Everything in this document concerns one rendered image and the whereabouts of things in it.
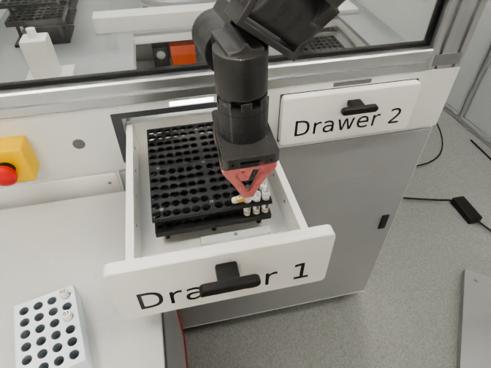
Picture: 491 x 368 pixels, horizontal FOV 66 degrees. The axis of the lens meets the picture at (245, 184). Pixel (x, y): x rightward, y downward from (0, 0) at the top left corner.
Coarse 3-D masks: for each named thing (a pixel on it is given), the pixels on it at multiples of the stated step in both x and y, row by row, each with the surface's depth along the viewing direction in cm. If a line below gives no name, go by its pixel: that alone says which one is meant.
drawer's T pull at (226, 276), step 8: (216, 264) 47; (224, 264) 47; (232, 264) 47; (216, 272) 46; (224, 272) 46; (232, 272) 46; (224, 280) 45; (232, 280) 45; (240, 280) 45; (248, 280) 45; (256, 280) 45; (200, 288) 44; (208, 288) 44; (216, 288) 44; (224, 288) 45; (232, 288) 45; (240, 288) 45
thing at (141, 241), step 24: (144, 120) 72; (168, 120) 72; (192, 120) 74; (144, 144) 75; (144, 168) 71; (144, 192) 66; (288, 192) 58; (144, 216) 62; (288, 216) 59; (144, 240) 59; (168, 240) 59; (192, 240) 59
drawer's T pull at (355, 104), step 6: (348, 102) 74; (354, 102) 73; (360, 102) 73; (348, 108) 72; (354, 108) 72; (360, 108) 72; (366, 108) 72; (372, 108) 72; (342, 114) 72; (348, 114) 72; (354, 114) 72
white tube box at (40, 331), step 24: (72, 288) 57; (24, 312) 56; (48, 312) 54; (72, 312) 54; (24, 336) 53; (48, 336) 52; (72, 336) 52; (24, 360) 50; (48, 360) 50; (72, 360) 50
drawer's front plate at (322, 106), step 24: (288, 96) 72; (312, 96) 72; (336, 96) 73; (360, 96) 74; (384, 96) 76; (408, 96) 77; (288, 120) 75; (312, 120) 76; (336, 120) 77; (360, 120) 79; (384, 120) 80; (408, 120) 82; (288, 144) 79
